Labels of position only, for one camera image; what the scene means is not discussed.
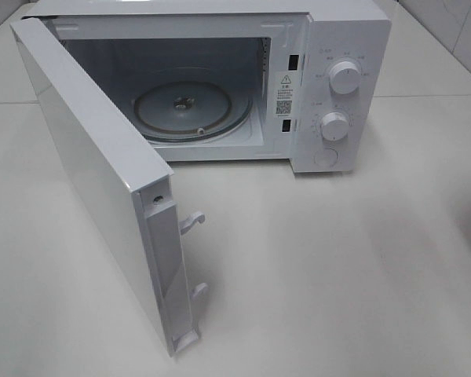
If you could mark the round white door release button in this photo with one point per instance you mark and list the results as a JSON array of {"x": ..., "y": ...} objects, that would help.
[{"x": 326, "y": 158}]

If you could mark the white microwave door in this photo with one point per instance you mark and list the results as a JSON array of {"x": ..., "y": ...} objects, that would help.
[{"x": 122, "y": 181}]

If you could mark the white microwave knob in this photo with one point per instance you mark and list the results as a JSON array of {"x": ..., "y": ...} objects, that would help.
[
  {"x": 344, "y": 76},
  {"x": 334, "y": 126}
]

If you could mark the glass microwave turntable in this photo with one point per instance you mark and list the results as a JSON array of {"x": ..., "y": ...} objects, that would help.
[{"x": 189, "y": 111}]

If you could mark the white microwave oven body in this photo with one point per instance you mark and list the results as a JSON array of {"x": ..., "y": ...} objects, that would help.
[{"x": 278, "y": 52}]

